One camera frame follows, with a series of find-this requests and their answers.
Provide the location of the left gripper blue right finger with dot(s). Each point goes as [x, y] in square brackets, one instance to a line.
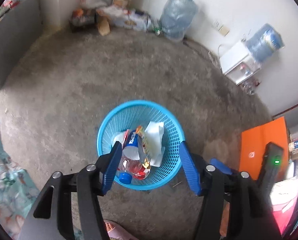
[190, 169]

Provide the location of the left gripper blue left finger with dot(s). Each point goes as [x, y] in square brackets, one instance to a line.
[108, 165]

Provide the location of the clear Pepsi plastic bottle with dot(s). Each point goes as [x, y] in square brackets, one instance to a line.
[130, 163]

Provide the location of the red white paper bag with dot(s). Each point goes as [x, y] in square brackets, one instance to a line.
[144, 154]

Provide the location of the white tissue paper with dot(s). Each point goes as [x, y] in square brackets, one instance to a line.
[154, 134]

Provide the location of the blue plastic waste basket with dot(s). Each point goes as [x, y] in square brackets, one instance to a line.
[124, 119]

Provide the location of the orange box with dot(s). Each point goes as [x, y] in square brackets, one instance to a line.
[253, 144]

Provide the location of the floral turquoise bed quilt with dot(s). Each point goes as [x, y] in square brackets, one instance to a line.
[17, 194]

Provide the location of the white water dispenser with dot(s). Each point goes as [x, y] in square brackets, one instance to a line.
[238, 64]

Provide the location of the blue water jug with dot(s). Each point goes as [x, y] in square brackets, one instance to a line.
[264, 43]
[176, 18]

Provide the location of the dark grey cabinet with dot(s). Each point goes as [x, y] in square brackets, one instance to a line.
[19, 28]

